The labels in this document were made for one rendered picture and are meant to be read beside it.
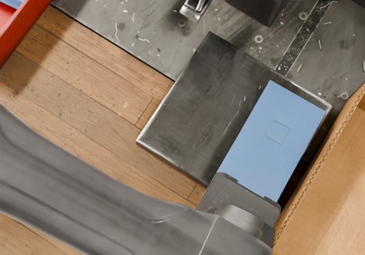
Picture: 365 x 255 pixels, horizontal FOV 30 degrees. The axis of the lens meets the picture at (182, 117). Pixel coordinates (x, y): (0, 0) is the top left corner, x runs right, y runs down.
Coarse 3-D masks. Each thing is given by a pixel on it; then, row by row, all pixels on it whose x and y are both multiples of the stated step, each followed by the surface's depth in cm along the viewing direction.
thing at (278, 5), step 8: (232, 0) 82; (240, 0) 81; (248, 0) 80; (256, 0) 79; (264, 0) 78; (272, 0) 77; (240, 8) 83; (248, 8) 82; (256, 8) 81; (264, 8) 80; (272, 8) 78; (280, 8) 81; (256, 16) 82; (264, 16) 81; (272, 16) 80; (264, 24) 83
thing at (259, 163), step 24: (264, 96) 74; (288, 96) 75; (264, 120) 74; (288, 120) 74; (312, 120) 74; (240, 144) 73; (264, 144) 73; (288, 144) 73; (240, 168) 72; (264, 168) 72; (288, 168) 73; (264, 192) 72
